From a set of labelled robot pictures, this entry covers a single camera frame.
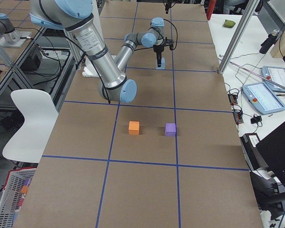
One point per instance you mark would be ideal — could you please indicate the light blue foam block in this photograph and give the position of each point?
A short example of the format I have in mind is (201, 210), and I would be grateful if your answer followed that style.
(163, 64)

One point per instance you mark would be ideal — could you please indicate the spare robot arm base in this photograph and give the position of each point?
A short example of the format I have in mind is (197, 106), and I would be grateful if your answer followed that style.
(9, 35)

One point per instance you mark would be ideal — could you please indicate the purple foam block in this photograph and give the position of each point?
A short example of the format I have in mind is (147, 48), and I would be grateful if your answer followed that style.
(170, 129)

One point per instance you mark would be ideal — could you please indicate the orange foam block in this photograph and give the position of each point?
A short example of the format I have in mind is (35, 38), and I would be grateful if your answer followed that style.
(134, 127)

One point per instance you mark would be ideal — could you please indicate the red cylinder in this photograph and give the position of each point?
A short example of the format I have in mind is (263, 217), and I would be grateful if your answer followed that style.
(210, 9)

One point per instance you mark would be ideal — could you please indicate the green bean bag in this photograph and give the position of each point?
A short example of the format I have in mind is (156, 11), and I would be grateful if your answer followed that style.
(229, 24)

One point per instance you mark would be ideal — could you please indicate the orange terminal board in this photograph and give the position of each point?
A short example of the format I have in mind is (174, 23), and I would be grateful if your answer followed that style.
(236, 108)

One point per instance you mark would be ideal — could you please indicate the near blue teach pendant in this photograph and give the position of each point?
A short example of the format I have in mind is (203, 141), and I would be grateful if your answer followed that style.
(263, 98)

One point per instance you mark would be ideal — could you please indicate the blue teach pendant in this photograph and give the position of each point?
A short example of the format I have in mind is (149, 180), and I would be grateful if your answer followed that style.
(263, 98)
(275, 74)

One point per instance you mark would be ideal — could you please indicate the far blue teach pendant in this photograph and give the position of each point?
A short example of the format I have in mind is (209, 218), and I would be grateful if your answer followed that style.
(275, 74)

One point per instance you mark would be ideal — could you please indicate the black box under table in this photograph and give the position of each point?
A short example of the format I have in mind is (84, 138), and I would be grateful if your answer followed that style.
(32, 61)

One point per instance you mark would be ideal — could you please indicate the black power box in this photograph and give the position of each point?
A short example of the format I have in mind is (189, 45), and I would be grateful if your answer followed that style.
(253, 157)

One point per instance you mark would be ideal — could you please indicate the black laptop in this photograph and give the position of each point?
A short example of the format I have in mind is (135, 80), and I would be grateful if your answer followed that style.
(272, 150)

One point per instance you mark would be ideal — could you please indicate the white perforated plastic basket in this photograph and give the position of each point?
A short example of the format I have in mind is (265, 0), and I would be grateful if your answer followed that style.
(13, 196)

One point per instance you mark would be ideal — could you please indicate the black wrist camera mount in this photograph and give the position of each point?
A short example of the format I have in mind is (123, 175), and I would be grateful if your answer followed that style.
(168, 43)

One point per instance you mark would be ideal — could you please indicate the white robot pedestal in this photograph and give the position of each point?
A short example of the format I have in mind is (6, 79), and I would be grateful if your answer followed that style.
(90, 71)

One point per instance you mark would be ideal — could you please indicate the aluminium frame post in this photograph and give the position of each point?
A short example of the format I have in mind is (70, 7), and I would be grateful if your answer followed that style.
(250, 8)

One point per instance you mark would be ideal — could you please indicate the white round base plate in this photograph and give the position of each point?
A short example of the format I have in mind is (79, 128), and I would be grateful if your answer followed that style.
(40, 114)

